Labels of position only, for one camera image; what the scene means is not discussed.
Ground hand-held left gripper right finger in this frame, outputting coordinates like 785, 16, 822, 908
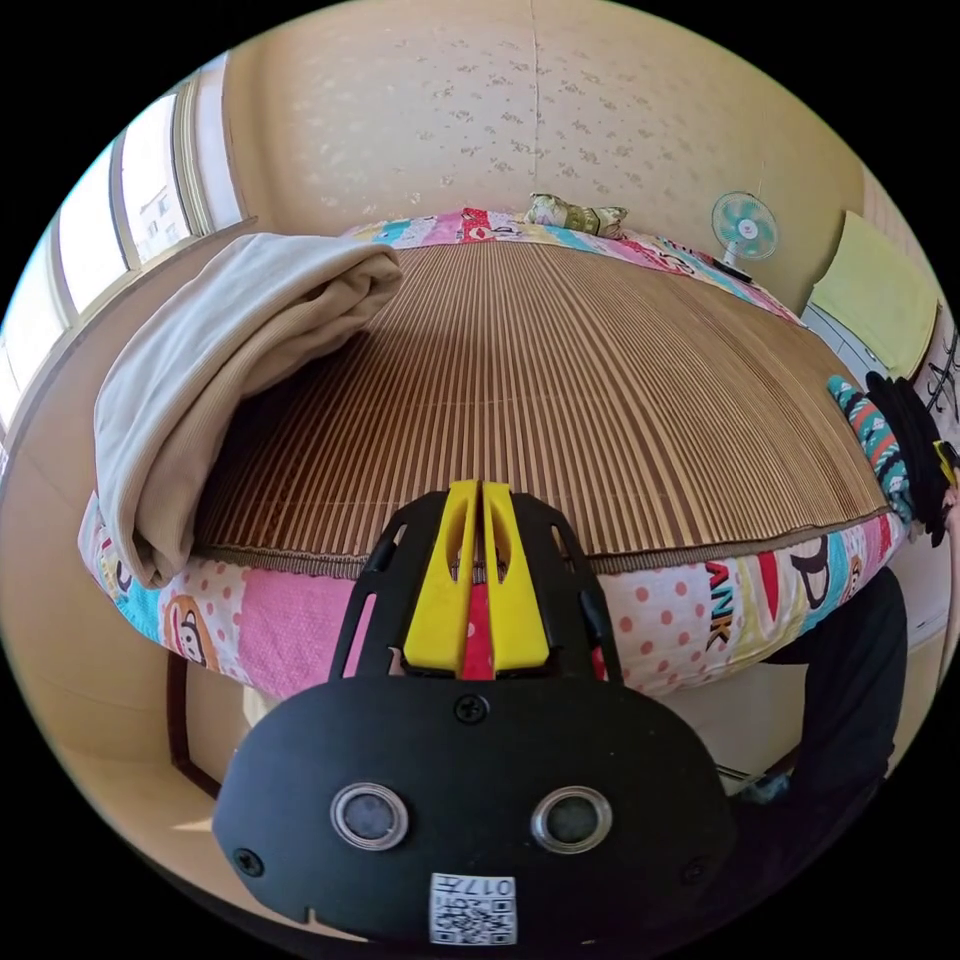
482, 481, 550, 670

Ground teal table fan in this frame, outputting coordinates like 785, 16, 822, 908
710, 190, 779, 284

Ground green patterned pillow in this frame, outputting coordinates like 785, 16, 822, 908
522, 192, 631, 241

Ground pile of clothes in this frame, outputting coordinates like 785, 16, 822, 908
826, 374, 916, 526

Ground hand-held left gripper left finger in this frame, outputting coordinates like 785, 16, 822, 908
402, 479, 480, 671

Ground beige rolled blanket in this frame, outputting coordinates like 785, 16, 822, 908
95, 233, 405, 591

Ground black pants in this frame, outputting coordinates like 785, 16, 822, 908
864, 369, 952, 550

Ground person's body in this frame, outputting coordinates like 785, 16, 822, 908
738, 566, 911, 834

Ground bed with woven mat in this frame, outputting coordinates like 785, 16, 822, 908
78, 208, 913, 800

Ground white cupboard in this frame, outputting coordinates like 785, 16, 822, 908
800, 301, 905, 384

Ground yellow-green cloth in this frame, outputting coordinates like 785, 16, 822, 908
809, 210, 940, 379

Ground window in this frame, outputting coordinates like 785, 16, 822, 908
0, 74, 258, 445

